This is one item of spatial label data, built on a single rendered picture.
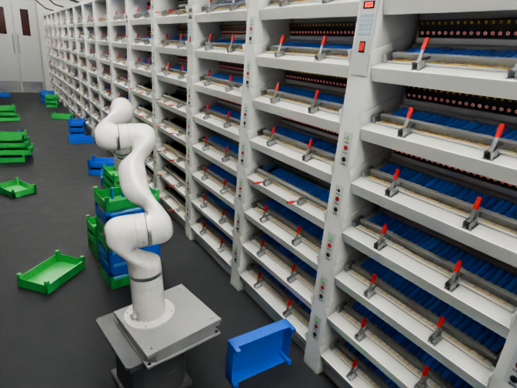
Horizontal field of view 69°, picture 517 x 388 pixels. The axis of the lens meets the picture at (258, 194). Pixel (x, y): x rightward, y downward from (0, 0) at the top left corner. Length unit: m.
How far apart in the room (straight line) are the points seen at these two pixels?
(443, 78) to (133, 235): 1.07
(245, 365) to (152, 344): 0.53
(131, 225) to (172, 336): 0.43
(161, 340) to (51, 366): 0.64
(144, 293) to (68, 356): 0.63
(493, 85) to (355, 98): 0.44
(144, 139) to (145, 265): 0.47
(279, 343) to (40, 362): 1.05
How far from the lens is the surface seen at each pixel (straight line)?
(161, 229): 1.36
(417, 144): 1.22
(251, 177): 1.95
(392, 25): 1.40
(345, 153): 1.40
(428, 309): 1.44
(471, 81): 1.15
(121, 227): 1.35
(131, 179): 1.43
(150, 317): 1.53
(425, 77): 1.22
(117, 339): 1.60
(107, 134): 1.53
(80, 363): 1.95
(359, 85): 1.36
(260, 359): 1.87
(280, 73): 1.97
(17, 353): 2.09
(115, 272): 2.30
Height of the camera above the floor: 1.32
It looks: 20 degrees down
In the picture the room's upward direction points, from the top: 5 degrees clockwise
